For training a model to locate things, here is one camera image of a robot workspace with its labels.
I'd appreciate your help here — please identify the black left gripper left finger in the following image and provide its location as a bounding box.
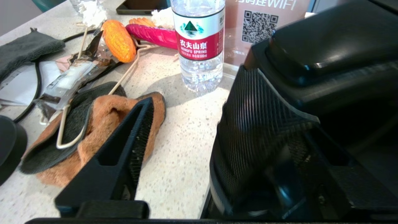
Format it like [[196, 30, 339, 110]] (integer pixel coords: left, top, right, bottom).
[[54, 97, 154, 218]]

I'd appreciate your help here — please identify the black round flat object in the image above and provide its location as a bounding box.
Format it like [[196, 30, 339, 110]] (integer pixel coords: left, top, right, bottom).
[[0, 115, 28, 185]]

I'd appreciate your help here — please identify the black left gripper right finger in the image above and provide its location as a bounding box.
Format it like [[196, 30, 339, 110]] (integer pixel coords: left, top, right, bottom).
[[306, 126, 398, 216]]

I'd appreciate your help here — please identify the clear water bottle red cap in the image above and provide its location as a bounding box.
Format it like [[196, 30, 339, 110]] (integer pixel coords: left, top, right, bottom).
[[69, 0, 94, 13], [170, 0, 226, 94]]

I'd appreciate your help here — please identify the cream thin wire rod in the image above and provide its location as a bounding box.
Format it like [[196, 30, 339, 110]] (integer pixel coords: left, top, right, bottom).
[[56, 26, 153, 150]]

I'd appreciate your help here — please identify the black phone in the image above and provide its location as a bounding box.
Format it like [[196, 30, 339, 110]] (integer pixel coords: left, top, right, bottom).
[[116, 0, 171, 15]]

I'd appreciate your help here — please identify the crumpled white tissue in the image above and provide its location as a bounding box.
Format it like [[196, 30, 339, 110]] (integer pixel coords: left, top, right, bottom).
[[152, 8, 175, 30], [78, 0, 108, 28]]

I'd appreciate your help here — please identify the silver foil wrapper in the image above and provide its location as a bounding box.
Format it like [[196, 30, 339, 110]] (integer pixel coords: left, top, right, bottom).
[[34, 31, 123, 123]]

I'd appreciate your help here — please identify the yellow toy corn cob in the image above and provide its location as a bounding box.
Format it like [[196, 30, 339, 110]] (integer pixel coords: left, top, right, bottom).
[[101, 20, 137, 63]]

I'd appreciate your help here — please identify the teal chair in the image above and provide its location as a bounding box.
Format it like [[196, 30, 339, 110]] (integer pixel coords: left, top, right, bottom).
[[33, 0, 67, 13]]

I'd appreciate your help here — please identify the black electric kettle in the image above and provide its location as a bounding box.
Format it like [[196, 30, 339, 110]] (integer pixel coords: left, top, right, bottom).
[[201, 0, 398, 220]]

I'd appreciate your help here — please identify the orange ridged toy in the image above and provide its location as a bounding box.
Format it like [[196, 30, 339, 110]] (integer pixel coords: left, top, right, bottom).
[[128, 17, 156, 28]]

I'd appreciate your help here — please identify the brown crumpled cloth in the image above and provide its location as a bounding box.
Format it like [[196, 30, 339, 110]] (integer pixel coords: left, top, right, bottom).
[[23, 92, 167, 189]]

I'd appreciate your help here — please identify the grey folded cloth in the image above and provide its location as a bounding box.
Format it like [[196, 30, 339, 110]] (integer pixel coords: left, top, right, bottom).
[[0, 28, 66, 83]]

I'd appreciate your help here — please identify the pink red toy pepper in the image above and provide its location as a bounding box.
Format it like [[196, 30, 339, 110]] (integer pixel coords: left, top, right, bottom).
[[125, 23, 179, 50]]

